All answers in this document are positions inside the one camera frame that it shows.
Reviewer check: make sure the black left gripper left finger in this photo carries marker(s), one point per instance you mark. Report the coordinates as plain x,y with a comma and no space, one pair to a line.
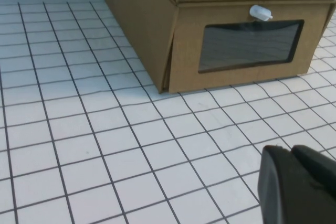
278,190

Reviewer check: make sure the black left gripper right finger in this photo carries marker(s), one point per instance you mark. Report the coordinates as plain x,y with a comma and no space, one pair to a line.
319,169

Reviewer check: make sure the cardboard drawer with smooth window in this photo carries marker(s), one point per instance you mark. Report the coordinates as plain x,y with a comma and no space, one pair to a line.
189,51

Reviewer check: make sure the white knob of smooth-window drawer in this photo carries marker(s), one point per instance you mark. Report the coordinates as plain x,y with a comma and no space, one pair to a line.
260,13

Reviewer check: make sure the white grid tablecloth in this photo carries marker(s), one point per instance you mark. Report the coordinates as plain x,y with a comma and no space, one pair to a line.
105,142

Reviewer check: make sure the cardboard shell of smooth-window drawer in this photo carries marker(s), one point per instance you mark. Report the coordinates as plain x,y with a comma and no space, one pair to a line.
139,30

